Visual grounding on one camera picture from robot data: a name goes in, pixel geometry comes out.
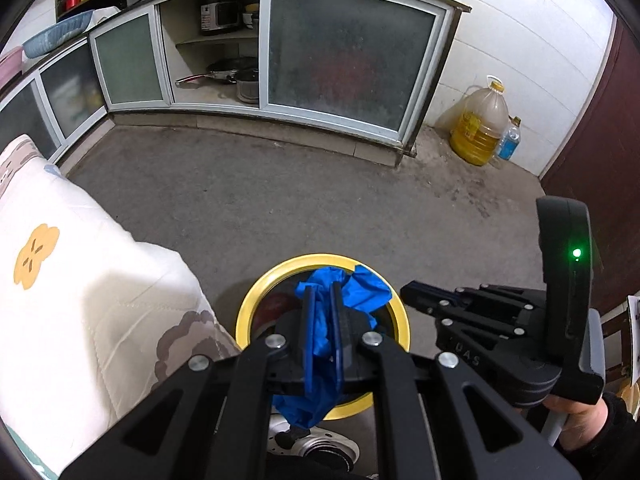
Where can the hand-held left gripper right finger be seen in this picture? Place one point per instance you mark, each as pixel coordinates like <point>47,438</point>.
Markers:
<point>338,335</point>

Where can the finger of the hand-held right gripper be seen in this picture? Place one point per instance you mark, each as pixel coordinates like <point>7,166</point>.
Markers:
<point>480,326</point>
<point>420,296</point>

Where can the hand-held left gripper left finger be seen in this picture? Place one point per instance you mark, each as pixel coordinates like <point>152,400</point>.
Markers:
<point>310,345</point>

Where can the blue plastic glove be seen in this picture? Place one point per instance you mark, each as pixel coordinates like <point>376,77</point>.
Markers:
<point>325,322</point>

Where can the yellow round bin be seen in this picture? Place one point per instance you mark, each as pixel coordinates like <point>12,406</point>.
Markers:
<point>260,285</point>

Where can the person's right forearm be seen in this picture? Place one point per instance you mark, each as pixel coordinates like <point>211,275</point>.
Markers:
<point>617,442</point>

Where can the person's right hand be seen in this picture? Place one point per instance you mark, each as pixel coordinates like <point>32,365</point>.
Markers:
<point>585,422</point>

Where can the white paper sheet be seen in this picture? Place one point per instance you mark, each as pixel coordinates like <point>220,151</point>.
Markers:
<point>634,335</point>

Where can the silver metal disc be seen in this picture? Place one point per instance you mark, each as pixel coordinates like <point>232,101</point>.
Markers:
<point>320,447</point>

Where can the brown door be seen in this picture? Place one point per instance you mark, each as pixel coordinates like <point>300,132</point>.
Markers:
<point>600,160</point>

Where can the blue label water bottle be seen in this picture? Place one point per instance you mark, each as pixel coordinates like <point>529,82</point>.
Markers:
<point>509,142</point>

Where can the large yellow oil bottle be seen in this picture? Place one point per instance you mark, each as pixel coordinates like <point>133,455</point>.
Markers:
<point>477,125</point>

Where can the printed quilted blanket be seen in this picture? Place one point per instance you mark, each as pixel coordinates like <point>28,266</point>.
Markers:
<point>90,270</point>

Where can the long glass-door kitchen cabinet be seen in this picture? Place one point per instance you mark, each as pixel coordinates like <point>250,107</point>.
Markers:
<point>350,50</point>

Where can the steel pot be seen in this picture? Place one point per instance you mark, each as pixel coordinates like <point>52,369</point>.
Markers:
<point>248,87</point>

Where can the black frying pan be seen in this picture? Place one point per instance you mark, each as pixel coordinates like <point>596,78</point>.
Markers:
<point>232,67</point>

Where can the small toaster oven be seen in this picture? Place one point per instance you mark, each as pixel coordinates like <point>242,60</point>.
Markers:
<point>219,17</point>

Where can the blue woven basket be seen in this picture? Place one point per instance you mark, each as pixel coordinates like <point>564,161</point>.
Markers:
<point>57,35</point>

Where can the pink plastic basin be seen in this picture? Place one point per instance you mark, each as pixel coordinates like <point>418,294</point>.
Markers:
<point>10,67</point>

